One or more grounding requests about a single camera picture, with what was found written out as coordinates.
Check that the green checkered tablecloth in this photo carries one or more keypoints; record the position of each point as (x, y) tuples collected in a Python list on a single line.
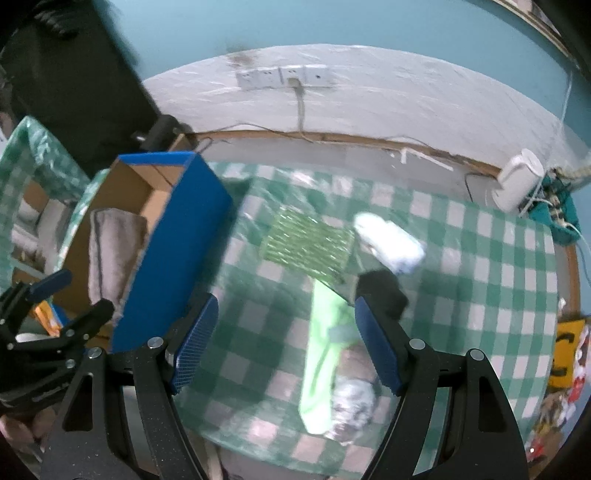
[(488, 281)]

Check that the yellow black toy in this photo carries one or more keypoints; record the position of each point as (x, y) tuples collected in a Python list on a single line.
[(566, 344)]

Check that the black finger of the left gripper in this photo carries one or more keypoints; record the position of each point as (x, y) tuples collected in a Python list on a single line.
[(95, 322)]

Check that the grey plastic bag bundle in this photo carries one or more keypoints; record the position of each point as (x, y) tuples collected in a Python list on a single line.
[(353, 405)]

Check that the white plastic bag bundle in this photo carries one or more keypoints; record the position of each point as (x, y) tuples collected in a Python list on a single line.
[(393, 246)]

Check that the person's hand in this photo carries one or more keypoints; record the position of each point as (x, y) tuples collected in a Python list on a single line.
[(29, 438)]

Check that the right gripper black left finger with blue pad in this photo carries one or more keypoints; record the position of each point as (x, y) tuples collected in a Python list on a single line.
[(90, 438)]

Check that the grey towel in box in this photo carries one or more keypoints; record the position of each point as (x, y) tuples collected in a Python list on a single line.
[(115, 243)]

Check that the green checkered side cloth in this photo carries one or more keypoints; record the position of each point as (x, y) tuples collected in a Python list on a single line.
[(33, 153)]

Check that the white wall socket strip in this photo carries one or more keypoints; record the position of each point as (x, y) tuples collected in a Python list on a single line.
[(276, 77)]

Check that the blue cardboard box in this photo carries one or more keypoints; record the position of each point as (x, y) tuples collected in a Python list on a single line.
[(186, 207)]

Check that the teal basket with cables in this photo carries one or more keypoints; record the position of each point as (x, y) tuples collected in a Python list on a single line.
[(552, 205)]

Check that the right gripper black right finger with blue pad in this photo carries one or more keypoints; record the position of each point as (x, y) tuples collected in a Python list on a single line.
[(480, 438)]

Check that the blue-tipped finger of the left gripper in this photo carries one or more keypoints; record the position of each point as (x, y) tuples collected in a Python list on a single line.
[(50, 285)]

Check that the black soft hat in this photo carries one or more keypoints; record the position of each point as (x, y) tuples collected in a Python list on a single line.
[(381, 290)]

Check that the light green foam sheet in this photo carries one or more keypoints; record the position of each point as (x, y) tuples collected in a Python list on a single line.
[(331, 329)]

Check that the white electric kettle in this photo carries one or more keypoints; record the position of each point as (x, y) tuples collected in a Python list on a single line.
[(517, 179)]

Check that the green glitter cloth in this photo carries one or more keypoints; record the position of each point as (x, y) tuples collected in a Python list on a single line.
[(304, 243)]

